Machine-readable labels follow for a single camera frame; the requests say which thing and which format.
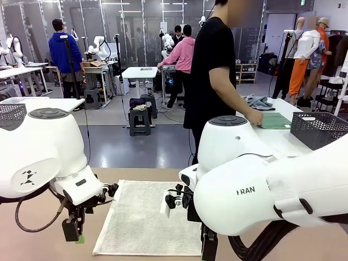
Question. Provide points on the person's right hand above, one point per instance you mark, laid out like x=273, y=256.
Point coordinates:
x=255, y=118

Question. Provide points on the blue-grey cloth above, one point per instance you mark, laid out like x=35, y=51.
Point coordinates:
x=258, y=102

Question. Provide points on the open cardboard box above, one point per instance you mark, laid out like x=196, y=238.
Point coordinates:
x=93, y=63

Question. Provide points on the black bags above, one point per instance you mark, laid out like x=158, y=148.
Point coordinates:
x=267, y=63

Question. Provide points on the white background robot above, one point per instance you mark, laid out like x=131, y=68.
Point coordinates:
x=16, y=51
x=168, y=43
x=99, y=46

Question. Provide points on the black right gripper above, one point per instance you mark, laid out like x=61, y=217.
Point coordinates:
x=194, y=214

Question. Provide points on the white paper sign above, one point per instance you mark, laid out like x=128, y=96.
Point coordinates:
x=163, y=26

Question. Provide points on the wooden shoe shelf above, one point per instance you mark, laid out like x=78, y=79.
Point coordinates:
x=247, y=73

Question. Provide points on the long white workbench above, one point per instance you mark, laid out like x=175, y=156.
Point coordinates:
x=19, y=72

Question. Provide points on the dark hanging clothes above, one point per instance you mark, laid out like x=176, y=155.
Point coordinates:
x=335, y=51

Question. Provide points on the dark purple cloth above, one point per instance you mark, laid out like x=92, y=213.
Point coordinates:
x=137, y=102

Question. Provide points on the beige cloth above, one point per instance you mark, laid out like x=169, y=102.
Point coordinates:
x=140, y=108

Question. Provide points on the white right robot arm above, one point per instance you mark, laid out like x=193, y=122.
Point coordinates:
x=244, y=176

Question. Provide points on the grey metal desk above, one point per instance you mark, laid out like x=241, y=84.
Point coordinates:
x=92, y=70

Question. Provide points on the green towel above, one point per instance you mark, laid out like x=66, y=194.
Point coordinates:
x=274, y=121

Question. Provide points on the white height-adjustable desk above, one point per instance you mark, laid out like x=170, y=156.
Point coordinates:
x=136, y=73

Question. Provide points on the mannequin with white top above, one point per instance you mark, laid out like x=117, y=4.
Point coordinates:
x=308, y=43

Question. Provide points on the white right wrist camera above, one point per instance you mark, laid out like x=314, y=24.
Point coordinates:
x=166, y=209

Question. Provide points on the grey plastic basket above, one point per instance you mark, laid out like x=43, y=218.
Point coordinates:
x=12, y=117
x=312, y=130

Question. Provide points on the grey plastic stool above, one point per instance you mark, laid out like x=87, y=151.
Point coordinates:
x=92, y=98
x=140, y=122
x=152, y=106

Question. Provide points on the white metal rack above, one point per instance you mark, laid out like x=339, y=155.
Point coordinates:
x=343, y=89

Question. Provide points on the black tripod stand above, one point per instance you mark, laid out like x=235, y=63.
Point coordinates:
x=284, y=73

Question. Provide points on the mannequin with orange shirt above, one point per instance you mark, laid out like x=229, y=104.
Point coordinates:
x=324, y=35

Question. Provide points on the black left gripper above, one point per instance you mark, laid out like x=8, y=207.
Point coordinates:
x=77, y=210

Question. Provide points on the person in blue hoodie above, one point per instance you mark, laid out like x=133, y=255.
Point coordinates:
x=65, y=51

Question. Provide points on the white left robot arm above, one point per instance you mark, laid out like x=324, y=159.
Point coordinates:
x=35, y=152

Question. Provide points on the black camera pole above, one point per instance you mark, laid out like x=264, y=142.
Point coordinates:
x=118, y=59

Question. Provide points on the person in pink hoodie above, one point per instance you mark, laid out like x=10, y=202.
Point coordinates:
x=182, y=54

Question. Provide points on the background person in black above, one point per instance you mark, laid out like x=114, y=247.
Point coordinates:
x=178, y=34

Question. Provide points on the white terry towel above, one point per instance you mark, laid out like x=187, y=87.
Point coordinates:
x=141, y=217

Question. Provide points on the person's right forearm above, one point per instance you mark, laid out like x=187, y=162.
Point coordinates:
x=231, y=100

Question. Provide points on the black tripod pole white head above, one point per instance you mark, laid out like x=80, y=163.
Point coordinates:
x=71, y=68

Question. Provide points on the person in black t-shirt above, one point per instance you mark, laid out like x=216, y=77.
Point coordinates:
x=212, y=68

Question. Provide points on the black rolling cart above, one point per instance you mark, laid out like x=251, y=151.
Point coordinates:
x=326, y=92

